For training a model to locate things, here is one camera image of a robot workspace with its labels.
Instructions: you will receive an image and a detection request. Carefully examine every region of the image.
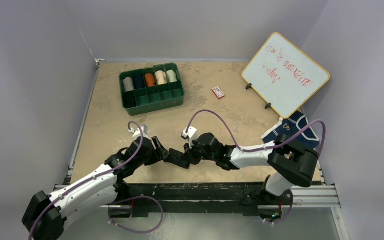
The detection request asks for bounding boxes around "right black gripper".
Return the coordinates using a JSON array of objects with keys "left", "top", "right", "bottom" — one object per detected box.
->
[{"left": 183, "top": 138, "right": 217, "bottom": 167}]

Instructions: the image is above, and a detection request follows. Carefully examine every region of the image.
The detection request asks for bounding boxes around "black striped underwear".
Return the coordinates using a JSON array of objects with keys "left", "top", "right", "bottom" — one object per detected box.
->
[{"left": 163, "top": 148, "right": 190, "bottom": 169}]

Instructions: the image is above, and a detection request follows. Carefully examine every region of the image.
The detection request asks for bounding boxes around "green divided storage tray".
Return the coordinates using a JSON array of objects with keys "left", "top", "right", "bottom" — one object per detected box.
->
[{"left": 118, "top": 62, "right": 185, "bottom": 116}]

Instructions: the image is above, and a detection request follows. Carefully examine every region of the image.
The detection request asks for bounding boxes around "navy white underwear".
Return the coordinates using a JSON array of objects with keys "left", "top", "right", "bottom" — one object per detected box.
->
[{"left": 261, "top": 111, "right": 320, "bottom": 149}]

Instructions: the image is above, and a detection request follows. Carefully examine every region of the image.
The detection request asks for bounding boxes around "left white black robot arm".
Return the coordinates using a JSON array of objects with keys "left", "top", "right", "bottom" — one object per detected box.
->
[{"left": 22, "top": 136, "right": 172, "bottom": 240}]

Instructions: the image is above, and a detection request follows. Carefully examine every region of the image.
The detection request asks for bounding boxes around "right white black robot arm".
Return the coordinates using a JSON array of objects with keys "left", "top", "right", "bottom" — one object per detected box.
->
[{"left": 181, "top": 132, "right": 319, "bottom": 204}]

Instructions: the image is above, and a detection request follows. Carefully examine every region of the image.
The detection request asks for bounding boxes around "orange rolled underwear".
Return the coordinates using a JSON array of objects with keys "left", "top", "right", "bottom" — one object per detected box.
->
[{"left": 144, "top": 73, "right": 157, "bottom": 87}]

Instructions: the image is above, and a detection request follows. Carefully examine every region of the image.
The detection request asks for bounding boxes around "navy rolled underwear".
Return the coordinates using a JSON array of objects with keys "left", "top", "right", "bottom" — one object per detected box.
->
[{"left": 133, "top": 73, "right": 146, "bottom": 90}]

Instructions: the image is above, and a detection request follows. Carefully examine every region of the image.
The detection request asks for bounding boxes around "grey rolled underwear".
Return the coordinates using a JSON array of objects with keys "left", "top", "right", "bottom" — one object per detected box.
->
[{"left": 122, "top": 76, "right": 135, "bottom": 92}]

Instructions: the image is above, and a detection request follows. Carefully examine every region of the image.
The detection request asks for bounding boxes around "beige rolled underwear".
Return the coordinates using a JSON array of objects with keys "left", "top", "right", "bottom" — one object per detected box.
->
[{"left": 155, "top": 70, "right": 168, "bottom": 85}]

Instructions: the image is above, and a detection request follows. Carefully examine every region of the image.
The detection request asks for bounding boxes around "pale green rolled underwear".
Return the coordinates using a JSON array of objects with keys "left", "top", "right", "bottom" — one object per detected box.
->
[{"left": 165, "top": 69, "right": 178, "bottom": 83}]

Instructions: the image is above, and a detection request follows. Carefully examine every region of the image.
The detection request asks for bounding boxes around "small red white box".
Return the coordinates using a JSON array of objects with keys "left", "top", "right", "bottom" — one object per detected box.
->
[{"left": 211, "top": 86, "right": 226, "bottom": 100}]

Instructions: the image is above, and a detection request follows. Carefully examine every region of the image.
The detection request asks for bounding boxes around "whiteboard with red writing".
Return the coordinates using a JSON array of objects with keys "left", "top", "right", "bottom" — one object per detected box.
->
[{"left": 241, "top": 32, "right": 331, "bottom": 119}]

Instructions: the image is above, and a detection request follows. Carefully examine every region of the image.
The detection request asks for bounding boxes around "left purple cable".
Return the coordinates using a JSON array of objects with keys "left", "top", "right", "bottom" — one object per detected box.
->
[{"left": 27, "top": 121, "right": 165, "bottom": 240}]

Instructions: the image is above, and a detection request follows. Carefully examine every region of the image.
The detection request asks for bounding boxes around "purple cable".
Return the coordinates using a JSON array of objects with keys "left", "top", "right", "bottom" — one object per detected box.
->
[
  {"left": 27, "top": 121, "right": 165, "bottom": 240},
  {"left": 184, "top": 109, "right": 326, "bottom": 226}
]

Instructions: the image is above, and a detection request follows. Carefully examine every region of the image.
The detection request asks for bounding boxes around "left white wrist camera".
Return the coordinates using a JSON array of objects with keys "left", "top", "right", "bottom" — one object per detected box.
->
[{"left": 130, "top": 124, "right": 149, "bottom": 140}]

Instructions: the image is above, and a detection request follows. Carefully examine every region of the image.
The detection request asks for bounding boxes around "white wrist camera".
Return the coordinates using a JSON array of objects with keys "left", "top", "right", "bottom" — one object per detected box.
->
[
  {"left": 130, "top": 124, "right": 149, "bottom": 140},
  {"left": 181, "top": 126, "right": 199, "bottom": 149}
]

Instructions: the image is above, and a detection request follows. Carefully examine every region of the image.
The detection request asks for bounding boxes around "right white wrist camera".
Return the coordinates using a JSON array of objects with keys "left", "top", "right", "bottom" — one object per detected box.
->
[{"left": 181, "top": 126, "right": 199, "bottom": 149}]

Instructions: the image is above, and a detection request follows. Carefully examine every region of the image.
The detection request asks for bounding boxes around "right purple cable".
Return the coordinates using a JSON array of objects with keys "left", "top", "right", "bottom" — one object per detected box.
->
[{"left": 184, "top": 109, "right": 326, "bottom": 226}]

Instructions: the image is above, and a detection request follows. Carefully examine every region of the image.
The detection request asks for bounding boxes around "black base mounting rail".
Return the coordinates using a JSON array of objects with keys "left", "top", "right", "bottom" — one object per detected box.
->
[{"left": 107, "top": 182, "right": 293, "bottom": 219}]

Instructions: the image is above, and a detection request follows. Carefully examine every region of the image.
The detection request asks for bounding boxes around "aluminium frame rail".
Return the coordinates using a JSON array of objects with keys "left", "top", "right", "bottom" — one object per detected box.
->
[{"left": 39, "top": 183, "right": 350, "bottom": 240}]

